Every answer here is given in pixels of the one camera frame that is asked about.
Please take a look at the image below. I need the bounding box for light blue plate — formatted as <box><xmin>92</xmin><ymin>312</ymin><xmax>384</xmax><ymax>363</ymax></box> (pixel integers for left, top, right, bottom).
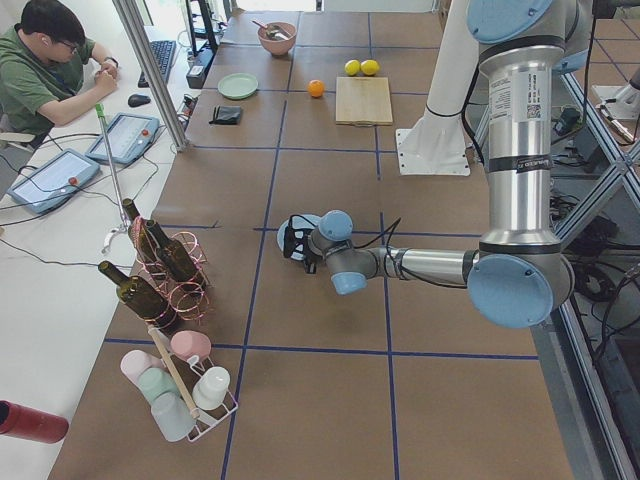
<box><xmin>276</xmin><ymin>213</ymin><xmax>321</xmax><ymax>269</ymax></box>

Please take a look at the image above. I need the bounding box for orange fruit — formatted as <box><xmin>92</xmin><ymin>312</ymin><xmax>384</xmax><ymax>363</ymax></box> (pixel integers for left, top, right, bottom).
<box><xmin>307</xmin><ymin>79</ymin><xmax>325</xmax><ymax>98</ymax></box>

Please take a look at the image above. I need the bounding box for green plate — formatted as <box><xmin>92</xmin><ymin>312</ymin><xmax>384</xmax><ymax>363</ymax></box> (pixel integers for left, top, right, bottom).
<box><xmin>217</xmin><ymin>73</ymin><xmax>259</xmax><ymax>100</ymax></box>

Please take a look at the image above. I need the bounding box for middle brown wine bottle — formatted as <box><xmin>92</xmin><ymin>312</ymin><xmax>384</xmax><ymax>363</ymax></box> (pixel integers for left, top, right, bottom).
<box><xmin>145</xmin><ymin>219</ymin><xmax>203</xmax><ymax>284</ymax></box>

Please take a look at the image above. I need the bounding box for pink cup upper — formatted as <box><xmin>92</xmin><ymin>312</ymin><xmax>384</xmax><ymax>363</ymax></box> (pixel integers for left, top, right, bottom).
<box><xmin>170</xmin><ymin>330</ymin><xmax>212</xmax><ymax>361</ymax></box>

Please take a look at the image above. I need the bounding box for white cup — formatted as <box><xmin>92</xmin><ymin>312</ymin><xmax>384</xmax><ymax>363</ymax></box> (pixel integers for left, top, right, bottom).
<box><xmin>192</xmin><ymin>366</ymin><xmax>230</xmax><ymax>410</ymax></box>

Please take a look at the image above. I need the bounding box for wooden cutting board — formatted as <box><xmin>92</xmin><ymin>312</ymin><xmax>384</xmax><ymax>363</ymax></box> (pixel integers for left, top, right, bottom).
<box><xmin>335</xmin><ymin>77</ymin><xmax>393</xmax><ymax>126</ymax></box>

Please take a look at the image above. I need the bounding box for black folded cloth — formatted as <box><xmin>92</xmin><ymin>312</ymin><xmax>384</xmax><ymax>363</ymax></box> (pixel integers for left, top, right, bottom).
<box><xmin>209</xmin><ymin>105</ymin><xmax>243</xmax><ymax>125</ymax></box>

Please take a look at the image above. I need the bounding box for back brown wine bottle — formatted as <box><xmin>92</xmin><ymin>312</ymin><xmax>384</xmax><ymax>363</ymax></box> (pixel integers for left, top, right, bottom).
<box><xmin>121</xmin><ymin>198</ymin><xmax>154</xmax><ymax>262</ymax></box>

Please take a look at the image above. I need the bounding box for left yellow lemon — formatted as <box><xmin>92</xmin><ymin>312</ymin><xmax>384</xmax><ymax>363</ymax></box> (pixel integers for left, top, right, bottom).
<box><xmin>345</xmin><ymin>59</ymin><xmax>363</xmax><ymax>77</ymax></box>

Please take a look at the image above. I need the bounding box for yellow lemon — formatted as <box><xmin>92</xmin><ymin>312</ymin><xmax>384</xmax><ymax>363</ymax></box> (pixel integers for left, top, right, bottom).
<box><xmin>345</xmin><ymin>59</ymin><xmax>363</xmax><ymax>77</ymax></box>
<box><xmin>360</xmin><ymin>59</ymin><xmax>380</xmax><ymax>76</ymax></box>

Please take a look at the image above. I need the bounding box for mint green cup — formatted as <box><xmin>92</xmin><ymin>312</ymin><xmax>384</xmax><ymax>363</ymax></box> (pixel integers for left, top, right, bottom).
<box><xmin>136</xmin><ymin>367</ymin><xmax>180</xmax><ymax>404</ymax></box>

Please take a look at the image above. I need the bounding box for right yellow lemon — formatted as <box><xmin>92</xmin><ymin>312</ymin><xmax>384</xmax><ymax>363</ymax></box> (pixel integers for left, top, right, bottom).
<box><xmin>360</xmin><ymin>59</ymin><xmax>380</xmax><ymax>76</ymax></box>

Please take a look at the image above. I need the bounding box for pale pink cup left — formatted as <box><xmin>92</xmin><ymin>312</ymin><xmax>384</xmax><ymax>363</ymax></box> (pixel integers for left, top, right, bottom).
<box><xmin>120</xmin><ymin>350</ymin><xmax>166</xmax><ymax>386</ymax></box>

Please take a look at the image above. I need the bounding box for light blue cup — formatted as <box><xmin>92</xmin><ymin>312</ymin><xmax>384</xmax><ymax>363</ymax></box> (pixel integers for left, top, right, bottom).
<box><xmin>151</xmin><ymin>392</ymin><xmax>196</xmax><ymax>442</ymax></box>

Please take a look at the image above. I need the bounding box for far blue teach pendant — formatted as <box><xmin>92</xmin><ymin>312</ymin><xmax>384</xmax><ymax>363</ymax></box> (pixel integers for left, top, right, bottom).
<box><xmin>100</xmin><ymin>113</ymin><xmax>160</xmax><ymax>165</ymax></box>

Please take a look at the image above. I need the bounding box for blue teach pendant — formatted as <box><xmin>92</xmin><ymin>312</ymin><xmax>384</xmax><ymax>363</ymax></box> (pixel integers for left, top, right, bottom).
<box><xmin>8</xmin><ymin>149</ymin><xmax>100</xmax><ymax>214</ymax></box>
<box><xmin>100</xmin><ymin>113</ymin><xmax>160</xmax><ymax>165</ymax></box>

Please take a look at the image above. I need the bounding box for pink bowl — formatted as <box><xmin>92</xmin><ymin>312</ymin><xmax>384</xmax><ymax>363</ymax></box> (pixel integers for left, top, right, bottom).
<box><xmin>257</xmin><ymin>22</ymin><xmax>297</xmax><ymax>56</ymax></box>

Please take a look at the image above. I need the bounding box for spoon in bowl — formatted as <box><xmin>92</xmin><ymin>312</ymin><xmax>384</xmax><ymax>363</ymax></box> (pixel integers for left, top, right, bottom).
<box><xmin>253</xmin><ymin>20</ymin><xmax>291</xmax><ymax>40</ymax></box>

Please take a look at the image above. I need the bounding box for black computer mouse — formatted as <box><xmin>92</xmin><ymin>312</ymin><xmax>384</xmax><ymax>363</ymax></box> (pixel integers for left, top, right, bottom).
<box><xmin>127</xmin><ymin>94</ymin><xmax>151</xmax><ymax>108</ymax></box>

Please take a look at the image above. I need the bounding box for black keyboard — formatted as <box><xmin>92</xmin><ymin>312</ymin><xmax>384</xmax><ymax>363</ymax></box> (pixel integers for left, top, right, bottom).
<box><xmin>149</xmin><ymin>40</ymin><xmax>177</xmax><ymax>83</ymax></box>

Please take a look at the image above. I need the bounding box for metal pole green tip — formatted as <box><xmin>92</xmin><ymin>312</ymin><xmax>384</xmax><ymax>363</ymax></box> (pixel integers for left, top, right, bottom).
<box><xmin>95</xmin><ymin>103</ymin><xmax>129</xmax><ymax>255</ymax></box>

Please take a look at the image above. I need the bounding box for near blue teach pendant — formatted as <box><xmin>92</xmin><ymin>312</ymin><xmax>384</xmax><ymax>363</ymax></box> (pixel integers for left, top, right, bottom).
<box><xmin>8</xmin><ymin>149</ymin><xmax>100</xmax><ymax>214</ymax></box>

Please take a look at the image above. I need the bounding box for seated man green shirt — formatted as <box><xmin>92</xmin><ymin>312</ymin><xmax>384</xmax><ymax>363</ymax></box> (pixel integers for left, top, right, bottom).
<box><xmin>1</xmin><ymin>1</ymin><xmax>119</xmax><ymax>147</ymax></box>

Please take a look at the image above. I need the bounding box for red cylinder bottle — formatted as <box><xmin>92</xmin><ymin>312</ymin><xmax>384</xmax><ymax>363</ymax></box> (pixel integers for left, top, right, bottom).
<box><xmin>1</xmin><ymin>400</ymin><xmax>69</xmax><ymax>444</ymax></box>

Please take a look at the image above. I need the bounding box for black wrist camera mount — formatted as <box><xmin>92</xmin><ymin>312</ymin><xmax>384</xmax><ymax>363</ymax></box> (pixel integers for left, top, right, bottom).
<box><xmin>281</xmin><ymin>214</ymin><xmax>313</xmax><ymax>261</ymax></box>

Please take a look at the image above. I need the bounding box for pink wire bottle rack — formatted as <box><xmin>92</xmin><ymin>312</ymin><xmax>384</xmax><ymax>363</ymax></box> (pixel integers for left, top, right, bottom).
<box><xmin>136</xmin><ymin>226</ymin><xmax>210</xmax><ymax>325</ymax></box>

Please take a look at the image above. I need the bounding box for white wire cup rack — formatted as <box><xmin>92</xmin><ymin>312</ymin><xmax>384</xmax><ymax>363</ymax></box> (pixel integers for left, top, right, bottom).
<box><xmin>156</xmin><ymin>328</ymin><xmax>238</xmax><ymax>443</ymax></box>

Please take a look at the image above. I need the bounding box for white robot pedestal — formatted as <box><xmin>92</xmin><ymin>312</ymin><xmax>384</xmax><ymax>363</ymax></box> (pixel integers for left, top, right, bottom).
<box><xmin>396</xmin><ymin>0</ymin><xmax>479</xmax><ymax>176</ymax></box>

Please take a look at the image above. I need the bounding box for wooden rack handle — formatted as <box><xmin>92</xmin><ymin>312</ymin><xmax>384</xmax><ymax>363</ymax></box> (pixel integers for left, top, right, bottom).
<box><xmin>148</xmin><ymin>328</ymin><xmax>200</xmax><ymax>419</ymax></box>

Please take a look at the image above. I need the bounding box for aluminium frame post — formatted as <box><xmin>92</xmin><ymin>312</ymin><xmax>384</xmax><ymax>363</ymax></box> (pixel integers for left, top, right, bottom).
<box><xmin>112</xmin><ymin>0</ymin><xmax>189</xmax><ymax>152</ymax></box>

